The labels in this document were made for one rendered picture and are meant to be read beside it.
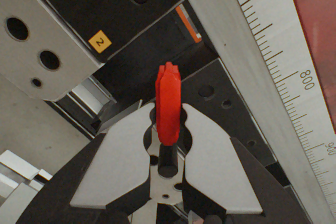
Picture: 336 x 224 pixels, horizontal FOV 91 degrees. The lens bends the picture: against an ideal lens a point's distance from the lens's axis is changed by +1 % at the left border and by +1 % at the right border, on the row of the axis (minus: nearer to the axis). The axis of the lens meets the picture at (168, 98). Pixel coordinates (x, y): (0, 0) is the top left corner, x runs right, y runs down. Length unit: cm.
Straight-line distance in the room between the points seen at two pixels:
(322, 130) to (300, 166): 5
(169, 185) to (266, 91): 16
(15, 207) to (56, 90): 22
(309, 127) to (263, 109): 6
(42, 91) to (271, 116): 22
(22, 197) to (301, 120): 39
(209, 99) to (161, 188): 14
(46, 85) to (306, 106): 24
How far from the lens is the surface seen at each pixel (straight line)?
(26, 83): 20
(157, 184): 24
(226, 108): 17
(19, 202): 36
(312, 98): 21
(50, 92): 19
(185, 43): 70
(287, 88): 19
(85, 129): 60
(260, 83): 17
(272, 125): 20
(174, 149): 16
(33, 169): 42
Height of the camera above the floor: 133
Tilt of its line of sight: 17 degrees down
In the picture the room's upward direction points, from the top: 58 degrees clockwise
